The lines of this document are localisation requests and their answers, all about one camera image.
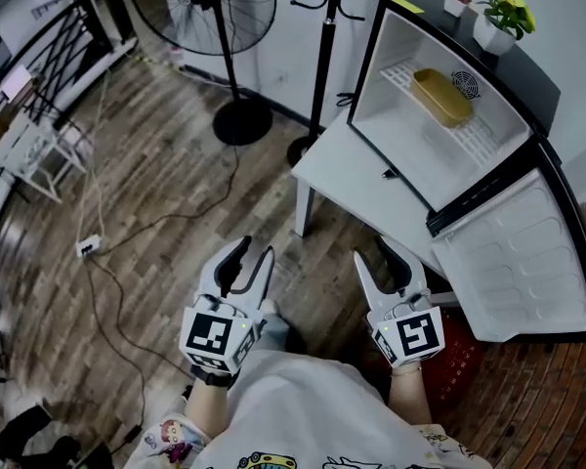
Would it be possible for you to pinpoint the black floor cable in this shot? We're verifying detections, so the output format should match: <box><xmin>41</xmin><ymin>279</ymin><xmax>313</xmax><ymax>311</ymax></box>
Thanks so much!
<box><xmin>80</xmin><ymin>143</ymin><xmax>240</xmax><ymax>447</ymax></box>

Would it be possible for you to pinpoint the white wire fridge shelf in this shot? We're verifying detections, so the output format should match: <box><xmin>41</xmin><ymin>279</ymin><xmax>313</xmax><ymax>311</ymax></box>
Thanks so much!
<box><xmin>379</xmin><ymin>64</ymin><xmax>505</xmax><ymax>166</ymax></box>

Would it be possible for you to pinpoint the yellow oblong container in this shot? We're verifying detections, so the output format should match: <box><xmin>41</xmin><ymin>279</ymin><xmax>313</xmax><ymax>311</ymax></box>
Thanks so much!
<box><xmin>409</xmin><ymin>67</ymin><xmax>475</xmax><ymax>130</ymax></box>

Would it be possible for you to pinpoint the black wristwatch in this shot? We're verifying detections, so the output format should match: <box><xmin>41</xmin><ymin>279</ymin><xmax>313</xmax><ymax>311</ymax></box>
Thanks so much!
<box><xmin>188</xmin><ymin>362</ymin><xmax>239</xmax><ymax>391</ymax></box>

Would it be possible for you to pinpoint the person's right forearm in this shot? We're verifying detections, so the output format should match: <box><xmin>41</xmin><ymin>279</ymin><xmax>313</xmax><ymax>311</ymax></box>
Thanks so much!
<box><xmin>387</xmin><ymin>362</ymin><xmax>434</xmax><ymax>428</ymax></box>

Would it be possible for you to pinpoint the black metal railing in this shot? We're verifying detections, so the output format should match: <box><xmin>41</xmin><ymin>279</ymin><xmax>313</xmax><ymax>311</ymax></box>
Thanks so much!
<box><xmin>0</xmin><ymin>0</ymin><xmax>139</xmax><ymax>134</ymax></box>

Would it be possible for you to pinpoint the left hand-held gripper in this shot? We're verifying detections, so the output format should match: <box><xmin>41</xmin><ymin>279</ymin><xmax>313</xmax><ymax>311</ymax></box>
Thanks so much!
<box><xmin>179</xmin><ymin>234</ymin><xmax>276</xmax><ymax>376</ymax></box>

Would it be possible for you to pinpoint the white power strip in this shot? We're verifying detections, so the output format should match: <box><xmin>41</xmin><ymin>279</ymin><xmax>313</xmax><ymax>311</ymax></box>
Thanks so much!
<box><xmin>74</xmin><ymin>234</ymin><xmax>105</xmax><ymax>259</ymax></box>

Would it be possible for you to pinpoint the white chair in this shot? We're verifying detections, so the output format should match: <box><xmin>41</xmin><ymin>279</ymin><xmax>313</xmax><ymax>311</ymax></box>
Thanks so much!
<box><xmin>0</xmin><ymin>111</ymin><xmax>88</xmax><ymax>205</ymax></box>

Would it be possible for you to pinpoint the white side table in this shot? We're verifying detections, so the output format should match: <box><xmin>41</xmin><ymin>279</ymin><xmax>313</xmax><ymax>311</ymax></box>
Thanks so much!
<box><xmin>291</xmin><ymin>113</ymin><xmax>459</xmax><ymax>308</ymax></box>

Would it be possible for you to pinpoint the black fridge door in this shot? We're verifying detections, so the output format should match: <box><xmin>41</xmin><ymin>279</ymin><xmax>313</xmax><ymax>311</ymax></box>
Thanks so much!
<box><xmin>425</xmin><ymin>134</ymin><xmax>586</xmax><ymax>346</ymax></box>

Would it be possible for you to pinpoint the white cartoon print shirt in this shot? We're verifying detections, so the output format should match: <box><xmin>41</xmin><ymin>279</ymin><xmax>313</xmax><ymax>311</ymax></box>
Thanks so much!
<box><xmin>125</xmin><ymin>348</ymin><xmax>493</xmax><ymax>469</ymax></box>

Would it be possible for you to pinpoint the person's left forearm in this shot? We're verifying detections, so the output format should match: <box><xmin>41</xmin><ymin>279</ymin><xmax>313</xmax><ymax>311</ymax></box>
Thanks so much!
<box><xmin>182</xmin><ymin>372</ymin><xmax>241</xmax><ymax>442</ymax></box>

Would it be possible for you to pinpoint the black standing fan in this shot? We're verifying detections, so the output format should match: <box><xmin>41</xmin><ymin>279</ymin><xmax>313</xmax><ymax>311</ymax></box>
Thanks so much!
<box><xmin>128</xmin><ymin>0</ymin><xmax>278</xmax><ymax>148</ymax></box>

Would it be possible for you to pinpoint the black coat rack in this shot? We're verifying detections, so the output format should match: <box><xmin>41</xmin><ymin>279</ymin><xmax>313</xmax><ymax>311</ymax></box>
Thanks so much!
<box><xmin>286</xmin><ymin>0</ymin><xmax>367</xmax><ymax>169</ymax></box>

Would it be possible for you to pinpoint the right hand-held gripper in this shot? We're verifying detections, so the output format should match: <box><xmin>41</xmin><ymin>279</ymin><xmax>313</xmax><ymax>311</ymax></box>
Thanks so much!
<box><xmin>353</xmin><ymin>234</ymin><xmax>446</xmax><ymax>367</ymax></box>

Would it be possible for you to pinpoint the white floor cable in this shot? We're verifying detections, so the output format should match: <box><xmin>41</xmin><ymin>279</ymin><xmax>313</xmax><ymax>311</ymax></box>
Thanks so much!
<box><xmin>72</xmin><ymin>51</ymin><xmax>146</xmax><ymax>243</ymax></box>

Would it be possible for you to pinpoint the person's grey trouser leg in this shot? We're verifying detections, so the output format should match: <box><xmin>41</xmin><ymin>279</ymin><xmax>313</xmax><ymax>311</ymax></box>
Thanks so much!
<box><xmin>257</xmin><ymin>297</ymin><xmax>293</xmax><ymax>357</ymax></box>

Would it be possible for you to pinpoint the yellow green potted plant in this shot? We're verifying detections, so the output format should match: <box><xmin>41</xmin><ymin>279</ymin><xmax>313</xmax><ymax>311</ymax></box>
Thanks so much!
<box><xmin>472</xmin><ymin>0</ymin><xmax>537</xmax><ymax>58</ymax></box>

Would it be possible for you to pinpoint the small pink flower pot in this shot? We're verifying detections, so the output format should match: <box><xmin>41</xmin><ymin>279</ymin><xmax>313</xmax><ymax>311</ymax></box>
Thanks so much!
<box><xmin>442</xmin><ymin>0</ymin><xmax>474</xmax><ymax>18</ymax></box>

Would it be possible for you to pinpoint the black mini fridge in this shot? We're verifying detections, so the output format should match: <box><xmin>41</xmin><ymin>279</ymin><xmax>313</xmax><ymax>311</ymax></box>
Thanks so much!
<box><xmin>346</xmin><ymin>0</ymin><xmax>563</xmax><ymax>214</ymax></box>

